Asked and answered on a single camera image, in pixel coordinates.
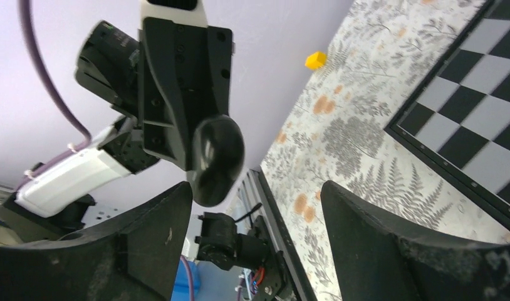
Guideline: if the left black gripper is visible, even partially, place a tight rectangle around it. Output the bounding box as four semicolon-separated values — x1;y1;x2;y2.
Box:
138;17;233;171

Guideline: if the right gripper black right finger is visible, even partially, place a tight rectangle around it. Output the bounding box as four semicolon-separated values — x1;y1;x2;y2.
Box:
321;181;510;300

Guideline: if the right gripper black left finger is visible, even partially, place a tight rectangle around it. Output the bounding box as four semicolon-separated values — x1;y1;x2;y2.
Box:
0;181;192;300

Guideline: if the black earbud case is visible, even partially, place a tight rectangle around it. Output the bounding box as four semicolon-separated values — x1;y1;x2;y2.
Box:
187;115;245;208

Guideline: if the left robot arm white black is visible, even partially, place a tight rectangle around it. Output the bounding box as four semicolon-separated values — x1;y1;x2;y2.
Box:
0;17;244;241

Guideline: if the yellow block left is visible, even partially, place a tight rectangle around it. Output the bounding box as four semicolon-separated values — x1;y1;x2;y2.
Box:
304;51;327;70

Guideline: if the black white checkerboard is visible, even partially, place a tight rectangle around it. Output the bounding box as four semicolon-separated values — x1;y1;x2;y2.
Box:
385;1;510;231

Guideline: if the floral patterned table mat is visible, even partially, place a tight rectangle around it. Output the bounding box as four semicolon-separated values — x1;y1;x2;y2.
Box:
261;1;510;300

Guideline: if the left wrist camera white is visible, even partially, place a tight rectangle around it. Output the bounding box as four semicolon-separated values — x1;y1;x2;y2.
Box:
140;0;208;28

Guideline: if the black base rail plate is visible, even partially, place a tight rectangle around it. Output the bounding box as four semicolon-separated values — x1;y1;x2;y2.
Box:
194;170;316;300

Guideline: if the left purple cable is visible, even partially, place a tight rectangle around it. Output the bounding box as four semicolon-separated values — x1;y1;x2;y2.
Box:
16;0;93;192

